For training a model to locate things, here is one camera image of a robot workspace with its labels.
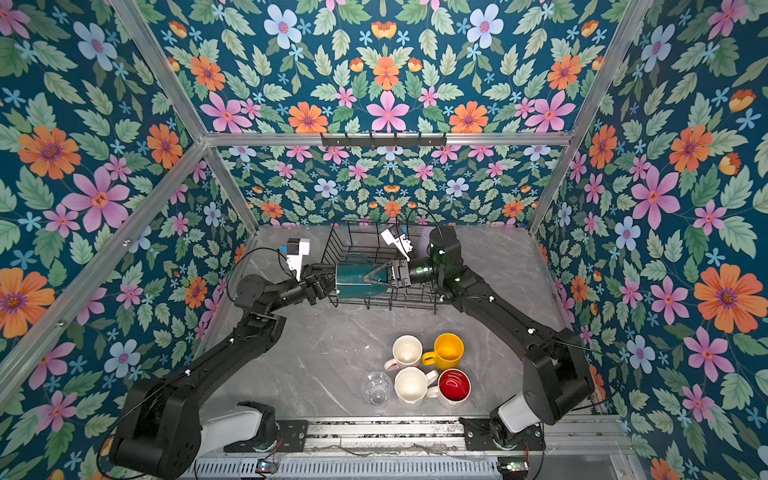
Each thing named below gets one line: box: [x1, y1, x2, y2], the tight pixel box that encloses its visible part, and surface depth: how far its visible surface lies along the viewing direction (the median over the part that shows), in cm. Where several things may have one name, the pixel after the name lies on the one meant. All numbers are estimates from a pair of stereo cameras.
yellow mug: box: [422, 333, 465, 370], surface depth 82 cm
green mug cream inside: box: [336, 253, 389, 299], surface depth 64 cm
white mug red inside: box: [426, 368, 472, 405], surface depth 78 cm
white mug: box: [394, 366, 439, 404], surface depth 76 cm
